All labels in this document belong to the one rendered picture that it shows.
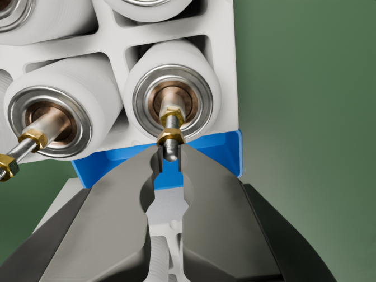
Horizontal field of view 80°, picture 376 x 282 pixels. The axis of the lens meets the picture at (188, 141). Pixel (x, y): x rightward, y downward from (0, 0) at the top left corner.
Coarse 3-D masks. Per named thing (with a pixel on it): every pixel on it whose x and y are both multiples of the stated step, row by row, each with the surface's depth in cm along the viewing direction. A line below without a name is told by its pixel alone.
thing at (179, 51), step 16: (160, 48) 21; (176, 48) 21; (192, 48) 25; (144, 64) 20; (160, 64) 20; (192, 64) 20; (208, 64) 21; (128, 80) 21; (208, 80) 20; (128, 96) 21; (128, 112) 22; (208, 128) 23
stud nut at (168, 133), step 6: (162, 132) 15; (168, 132) 14; (174, 132) 14; (180, 132) 15; (162, 138) 14; (168, 138) 14; (174, 138) 14; (180, 138) 14; (162, 144) 15; (180, 144) 15
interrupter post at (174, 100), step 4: (168, 96) 20; (172, 96) 20; (176, 96) 20; (180, 96) 21; (164, 100) 20; (168, 100) 19; (172, 100) 19; (176, 100) 19; (180, 100) 20; (164, 104) 19; (168, 104) 18; (172, 104) 18; (176, 104) 18; (180, 104) 19; (184, 104) 20; (164, 108) 18; (180, 108) 18; (184, 108) 19; (160, 112) 19; (184, 112) 19; (160, 116) 19; (184, 116) 19
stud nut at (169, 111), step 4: (168, 108) 18; (172, 108) 18; (176, 108) 18; (164, 112) 18; (168, 112) 18; (172, 112) 18; (176, 112) 18; (180, 112) 18; (164, 116) 18; (176, 116) 18; (180, 116) 18; (160, 120) 18; (164, 120) 18; (180, 120) 18; (184, 120) 18; (164, 124) 18; (180, 124) 18
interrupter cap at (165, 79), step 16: (176, 64) 19; (144, 80) 20; (160, 80) 20; (176, 80) 20; (192, 80) 20; (144, 96) 20; (160, 96) 21; (192, 96) 21; (208, 96) 21; (144, 112) 21; (192, 112) 22; (208, 112) 21; (144, 128) 22; (160, 128) 22; (192, 128) 22
